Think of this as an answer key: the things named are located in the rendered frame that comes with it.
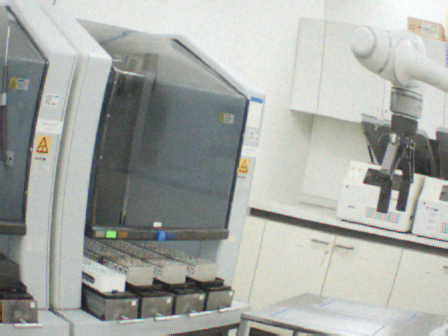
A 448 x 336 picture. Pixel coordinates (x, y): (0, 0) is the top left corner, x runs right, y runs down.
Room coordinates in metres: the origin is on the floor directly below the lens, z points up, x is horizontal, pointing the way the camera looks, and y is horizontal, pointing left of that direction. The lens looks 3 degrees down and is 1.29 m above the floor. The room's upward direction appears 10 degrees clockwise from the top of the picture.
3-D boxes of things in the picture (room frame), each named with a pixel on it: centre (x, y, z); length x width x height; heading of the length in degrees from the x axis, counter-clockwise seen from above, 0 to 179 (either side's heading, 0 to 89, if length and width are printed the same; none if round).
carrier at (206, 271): (2.11, 0.01, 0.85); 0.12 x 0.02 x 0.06; 143
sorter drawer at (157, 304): (2.01, 0.38, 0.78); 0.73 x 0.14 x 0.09; 54
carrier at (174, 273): (1.99, 0.10, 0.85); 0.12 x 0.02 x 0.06; 143
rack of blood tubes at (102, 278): (1.80, 0.36, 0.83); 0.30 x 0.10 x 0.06; 54
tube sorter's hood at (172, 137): (2.07, 0.33, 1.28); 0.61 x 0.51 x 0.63; 144
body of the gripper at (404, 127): (1.39, -0.38, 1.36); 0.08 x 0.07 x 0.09; 144
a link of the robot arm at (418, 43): (1.38, -0.37, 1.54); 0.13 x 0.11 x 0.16; 137
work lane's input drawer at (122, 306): (1.88, 0.47, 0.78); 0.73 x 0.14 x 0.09; 54
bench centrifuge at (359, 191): (3.97, -1.08, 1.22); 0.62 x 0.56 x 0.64; 142
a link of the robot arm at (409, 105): (1.39, -0.38, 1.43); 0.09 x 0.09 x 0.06
